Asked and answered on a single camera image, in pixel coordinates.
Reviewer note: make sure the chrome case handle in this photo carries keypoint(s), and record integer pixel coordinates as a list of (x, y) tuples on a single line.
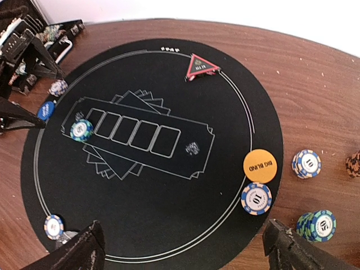
[(65, 46)]

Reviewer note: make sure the blue small blind button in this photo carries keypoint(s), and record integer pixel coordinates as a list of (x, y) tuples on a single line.
[(46, 110)]

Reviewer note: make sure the round black poker mat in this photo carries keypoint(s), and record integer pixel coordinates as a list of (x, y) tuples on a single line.
[(163, 169)]

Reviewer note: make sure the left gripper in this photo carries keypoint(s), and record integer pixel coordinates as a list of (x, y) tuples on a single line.
[(38, 61)]

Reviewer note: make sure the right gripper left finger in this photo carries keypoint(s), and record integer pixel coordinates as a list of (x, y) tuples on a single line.
[(84, 251)]

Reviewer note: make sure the red triangle marker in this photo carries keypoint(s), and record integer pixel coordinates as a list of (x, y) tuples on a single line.
[(199, 67)]

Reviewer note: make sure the black poker set case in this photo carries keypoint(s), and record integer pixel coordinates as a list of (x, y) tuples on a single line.
[(16, 16)]

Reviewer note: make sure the red black chip stack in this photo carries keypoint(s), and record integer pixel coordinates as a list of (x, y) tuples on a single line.
[(352, 165)]

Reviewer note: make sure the green chip stack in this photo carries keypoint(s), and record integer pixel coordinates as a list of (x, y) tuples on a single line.
[(317, 226)]

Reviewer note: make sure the chips in case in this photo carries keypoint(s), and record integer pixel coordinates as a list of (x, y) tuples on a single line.
[(51, 33)]

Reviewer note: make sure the orange big blind button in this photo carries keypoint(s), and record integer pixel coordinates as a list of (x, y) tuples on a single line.
[(260, 166)]

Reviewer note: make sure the green fifty chip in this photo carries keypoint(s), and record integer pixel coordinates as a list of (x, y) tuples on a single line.
[(81, 130)]

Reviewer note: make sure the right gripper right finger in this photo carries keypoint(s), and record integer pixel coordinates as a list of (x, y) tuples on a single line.
[(285, 249)]

